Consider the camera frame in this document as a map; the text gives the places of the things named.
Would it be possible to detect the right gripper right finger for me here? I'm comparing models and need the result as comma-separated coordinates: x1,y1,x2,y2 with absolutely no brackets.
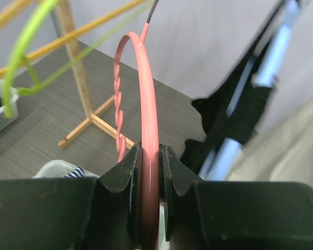
159,145,313,249

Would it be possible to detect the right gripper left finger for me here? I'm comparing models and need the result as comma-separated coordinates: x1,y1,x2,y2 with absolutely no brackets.
0,143,142,250

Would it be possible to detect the blue striped tank top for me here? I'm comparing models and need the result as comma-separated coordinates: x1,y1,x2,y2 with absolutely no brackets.
64,166,85,178

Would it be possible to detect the light blue hanger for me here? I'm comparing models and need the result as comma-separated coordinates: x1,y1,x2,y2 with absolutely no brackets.
195,1,303,180

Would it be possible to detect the pink hanger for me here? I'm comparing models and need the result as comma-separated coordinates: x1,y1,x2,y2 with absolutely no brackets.
114,0,161,250

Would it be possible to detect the black tank top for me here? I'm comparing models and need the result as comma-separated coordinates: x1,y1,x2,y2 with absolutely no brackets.
180,1,286,173

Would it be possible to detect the lime green hanger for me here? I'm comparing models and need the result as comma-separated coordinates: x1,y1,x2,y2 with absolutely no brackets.
1,0,153,118

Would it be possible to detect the yellow hanger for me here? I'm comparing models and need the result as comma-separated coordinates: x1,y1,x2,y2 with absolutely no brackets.
0,1,146,79

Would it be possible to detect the white tank top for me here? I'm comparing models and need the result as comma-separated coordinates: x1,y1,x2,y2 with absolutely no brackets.
227,97,313,186

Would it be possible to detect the white centre basket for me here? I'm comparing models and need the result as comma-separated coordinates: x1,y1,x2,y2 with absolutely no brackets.
33,160,99,179

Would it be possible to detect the white basket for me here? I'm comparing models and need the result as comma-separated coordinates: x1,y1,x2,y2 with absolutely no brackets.
33,160,99,179
0,80,19,132

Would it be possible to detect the white left basket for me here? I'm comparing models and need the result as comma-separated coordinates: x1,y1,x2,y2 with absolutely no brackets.
0,80,19,132

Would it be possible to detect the wooden clothes rack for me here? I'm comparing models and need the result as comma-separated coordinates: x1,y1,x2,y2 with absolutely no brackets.
56,1,116,148

